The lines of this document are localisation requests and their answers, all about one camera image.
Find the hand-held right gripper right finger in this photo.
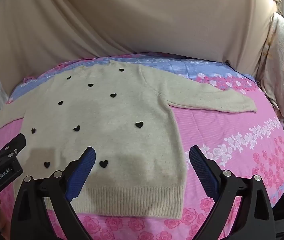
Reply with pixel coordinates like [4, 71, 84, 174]
[189, 145, 275, 240]

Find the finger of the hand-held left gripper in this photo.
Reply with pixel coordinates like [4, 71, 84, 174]
[0, 133, 27, 158]

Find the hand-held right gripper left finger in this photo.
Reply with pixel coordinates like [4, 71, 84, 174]
[10, 146, 97, 240]

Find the cream sweater with black hearts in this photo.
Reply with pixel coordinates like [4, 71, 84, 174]
[0, 64, 258, 218]

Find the pink floral bed sheet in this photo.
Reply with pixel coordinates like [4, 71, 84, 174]
[0, 52, 284, 240]

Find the pale floral blanket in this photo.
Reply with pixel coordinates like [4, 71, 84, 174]
[260, 12, 284, 120]

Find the beige backdrop cloth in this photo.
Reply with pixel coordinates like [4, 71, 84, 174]
[0, 0, 277, 80]

